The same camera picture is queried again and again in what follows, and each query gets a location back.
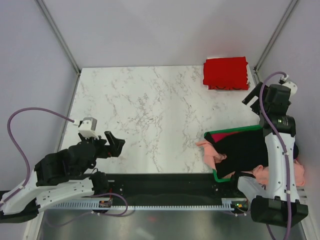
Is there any black t-shirt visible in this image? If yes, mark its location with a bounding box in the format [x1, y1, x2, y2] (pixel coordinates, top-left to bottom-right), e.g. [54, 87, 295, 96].
[207, 128, 269, 179]

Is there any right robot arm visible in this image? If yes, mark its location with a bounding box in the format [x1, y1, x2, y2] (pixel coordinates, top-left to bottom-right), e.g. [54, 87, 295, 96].
[229, 80, 309, 228]

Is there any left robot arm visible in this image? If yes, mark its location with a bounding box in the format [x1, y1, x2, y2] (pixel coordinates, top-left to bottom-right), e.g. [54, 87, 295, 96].
[0, 131, 126, 223]

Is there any folded red t-shirt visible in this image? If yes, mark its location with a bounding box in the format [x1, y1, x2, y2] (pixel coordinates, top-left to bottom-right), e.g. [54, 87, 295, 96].
[202, 56, 250, 91]

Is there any magenta t-shirt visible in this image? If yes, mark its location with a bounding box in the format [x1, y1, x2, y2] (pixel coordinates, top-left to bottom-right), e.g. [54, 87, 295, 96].
[211, 132, 237, 143]

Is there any green plastic bin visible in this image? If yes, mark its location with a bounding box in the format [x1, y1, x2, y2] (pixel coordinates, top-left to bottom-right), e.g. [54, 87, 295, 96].
[204, 125, 261, 183]

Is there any salmon pink t-shirt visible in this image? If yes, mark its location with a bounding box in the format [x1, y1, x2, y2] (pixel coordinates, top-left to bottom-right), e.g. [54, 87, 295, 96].
[195, 140, 306, 187]

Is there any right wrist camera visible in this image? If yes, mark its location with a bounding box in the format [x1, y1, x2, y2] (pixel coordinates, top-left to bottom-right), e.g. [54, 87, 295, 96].
[279, 75, 298, 97]

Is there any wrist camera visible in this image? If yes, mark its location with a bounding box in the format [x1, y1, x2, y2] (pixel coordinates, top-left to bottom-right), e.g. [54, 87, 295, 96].
[279, 75, 298, 97]
[78, 117, 99, 139]

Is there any right aluminium frame post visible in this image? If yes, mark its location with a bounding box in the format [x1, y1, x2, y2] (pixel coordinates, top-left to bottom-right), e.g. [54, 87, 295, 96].
[253, 0, 300, 74]

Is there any aluminium frame post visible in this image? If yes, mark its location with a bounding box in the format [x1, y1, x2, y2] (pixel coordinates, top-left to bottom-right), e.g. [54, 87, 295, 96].
[34, 0, 82, 77]
[253, 0, 300, 74]

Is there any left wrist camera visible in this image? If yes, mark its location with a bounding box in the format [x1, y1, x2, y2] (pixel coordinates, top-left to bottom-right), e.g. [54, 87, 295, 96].
[78, 117, 99, 139]

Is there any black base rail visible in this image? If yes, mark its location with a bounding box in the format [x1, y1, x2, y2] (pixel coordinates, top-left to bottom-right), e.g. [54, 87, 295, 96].
[0, 172, 253, 223]

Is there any white slotted cable duct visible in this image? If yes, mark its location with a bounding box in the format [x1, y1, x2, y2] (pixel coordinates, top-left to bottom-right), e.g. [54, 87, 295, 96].
[49, 198, 247, 211]

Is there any left aluminium frame post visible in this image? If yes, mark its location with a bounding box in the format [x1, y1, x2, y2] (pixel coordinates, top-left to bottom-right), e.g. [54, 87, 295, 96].
[34, 0, 82, 77]

